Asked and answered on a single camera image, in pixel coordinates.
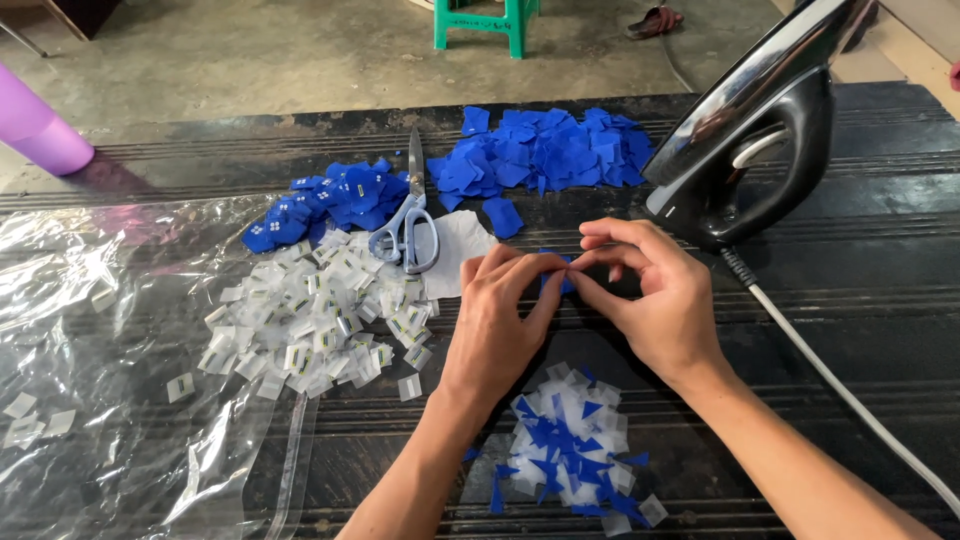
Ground small blue fabric piece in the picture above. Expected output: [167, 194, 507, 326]
[538, 249, 577, 296]

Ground clear plastic bag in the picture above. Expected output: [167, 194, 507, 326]
[0, 193, 324, 540]

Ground green plastic stool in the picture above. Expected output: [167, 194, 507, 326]
[433, 0, 541, 60]

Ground pile of blue labelled squares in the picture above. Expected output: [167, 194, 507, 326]
[240, 157, 412, 255]

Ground white iron power cable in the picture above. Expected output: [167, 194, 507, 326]
[720, 246, 960, 520]

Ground grey handled scissors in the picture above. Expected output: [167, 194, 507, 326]
[367, 126, 441, 276]

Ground black clothes iron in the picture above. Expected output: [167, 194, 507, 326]
[641, 0, 879, 253]

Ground purple plastic cup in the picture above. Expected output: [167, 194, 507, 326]
[0, 61, 96, 177]

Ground heap of blue white scraps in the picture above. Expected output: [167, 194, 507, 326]
[461, 361, 670, 538]

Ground dark wooden furniture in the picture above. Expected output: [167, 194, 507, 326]
[41, 0, 123, 42]

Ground single blue fabric square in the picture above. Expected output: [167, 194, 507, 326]
[482, 196, 525, 240]

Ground person's left hand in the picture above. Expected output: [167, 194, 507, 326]
[441, 243, 573, 410]

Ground thin metal rod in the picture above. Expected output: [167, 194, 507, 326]
[0, 18, 50, 59]

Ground pile of white label packets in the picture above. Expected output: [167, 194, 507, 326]
[196, 228, 441, 402]

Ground brown sandal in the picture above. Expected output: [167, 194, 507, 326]
[624, 6, 685, 41]

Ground pile of blue fabric squares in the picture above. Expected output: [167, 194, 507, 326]
[426, 105, 657, 213]

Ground person's right hand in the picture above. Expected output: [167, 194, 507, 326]
[566, 217, 738, 393]

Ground white paper sheet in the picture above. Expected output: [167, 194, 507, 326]
[420, 210, 500, 301]

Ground light wooden plank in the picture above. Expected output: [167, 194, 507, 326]
[828, 0, 960, 121]

